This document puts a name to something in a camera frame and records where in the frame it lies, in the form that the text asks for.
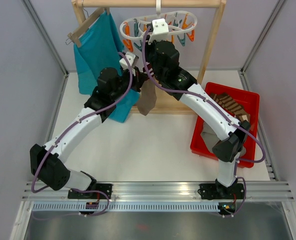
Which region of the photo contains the white clip hanger frame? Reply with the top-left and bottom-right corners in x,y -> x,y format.
119,0 -> 198,41

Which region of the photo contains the teal t-shirt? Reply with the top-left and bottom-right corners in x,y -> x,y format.
73,11 -> 141,124

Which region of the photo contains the red plastic tray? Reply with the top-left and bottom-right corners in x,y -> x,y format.
190,82 -> 260,160

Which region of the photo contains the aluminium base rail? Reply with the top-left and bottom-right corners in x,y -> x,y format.
20,181 -> 294,202

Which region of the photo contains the teal clothespin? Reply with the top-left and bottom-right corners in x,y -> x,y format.
133,40 -> 143,52
177,33 -> 186,47

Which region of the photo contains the brown striped sock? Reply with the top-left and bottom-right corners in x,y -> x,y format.
210,92 -> 250,122

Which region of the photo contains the orange clothespin far right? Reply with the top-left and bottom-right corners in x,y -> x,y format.
186,30 -> 195,42

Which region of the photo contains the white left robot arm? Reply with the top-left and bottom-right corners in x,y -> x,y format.
30,67 -> 148,199

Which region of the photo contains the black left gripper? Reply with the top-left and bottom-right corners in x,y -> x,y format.
111,66 -> 148,101

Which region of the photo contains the wooden clothes rack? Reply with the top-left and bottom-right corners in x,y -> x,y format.
69,0 -> 226,115

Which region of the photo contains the wooden clothes hanger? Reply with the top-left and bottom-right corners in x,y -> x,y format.
65,6 -> 110,47

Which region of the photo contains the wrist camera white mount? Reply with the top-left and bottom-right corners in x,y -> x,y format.
119,51 -> 139,70
148,18 -> 169,45

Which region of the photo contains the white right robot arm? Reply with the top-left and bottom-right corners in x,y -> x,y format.
142,40 -> 250,199

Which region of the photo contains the orange clothespin far left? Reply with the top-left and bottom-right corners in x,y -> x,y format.
123,39 -> 133,52

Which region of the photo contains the teal clothespin front right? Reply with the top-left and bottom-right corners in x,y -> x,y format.
177,33 -> 186,47

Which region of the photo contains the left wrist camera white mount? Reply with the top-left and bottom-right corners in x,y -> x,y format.
119,51 -> 139,70

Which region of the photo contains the orange clothespin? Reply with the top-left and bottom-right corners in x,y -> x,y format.
123,39 -> 133,52
186,30 -> 195,42

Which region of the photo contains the teal clothespin front left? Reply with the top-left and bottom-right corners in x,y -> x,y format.
133,40 -> 143,52

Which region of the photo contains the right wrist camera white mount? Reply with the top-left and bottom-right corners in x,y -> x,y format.
148,18 -> 169,45

